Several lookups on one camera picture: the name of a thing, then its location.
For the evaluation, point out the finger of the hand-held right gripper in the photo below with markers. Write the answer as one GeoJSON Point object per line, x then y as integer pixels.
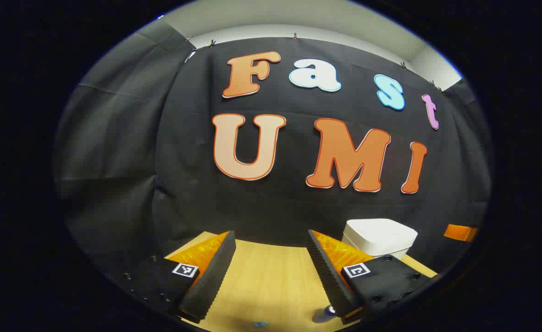
{"type": "Point", "coordinates": [460, 233]}

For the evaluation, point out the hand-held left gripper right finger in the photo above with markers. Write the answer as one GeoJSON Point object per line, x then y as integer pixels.
{"type": "Point", "coordinates": [328, 276]}

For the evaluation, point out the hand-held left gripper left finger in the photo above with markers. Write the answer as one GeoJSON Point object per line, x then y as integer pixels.
{"type": "Point", "coordinates": [211, 281]}

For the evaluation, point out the blue pop can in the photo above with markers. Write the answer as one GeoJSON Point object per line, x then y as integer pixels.
{"type": "Point", "coordinates": [321, 316]}

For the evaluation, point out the white desktop garbage bin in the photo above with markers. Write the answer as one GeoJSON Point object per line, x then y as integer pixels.
{"type": "Point", "coordinates": [379, 235]}

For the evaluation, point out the blue paper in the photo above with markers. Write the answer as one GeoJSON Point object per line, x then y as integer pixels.
{"type": "Point", "coordinates": [260, 324]}

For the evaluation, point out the wooden desktop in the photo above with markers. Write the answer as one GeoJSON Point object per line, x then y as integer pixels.
{"type": "Point", "coordinates": [271, 281]}

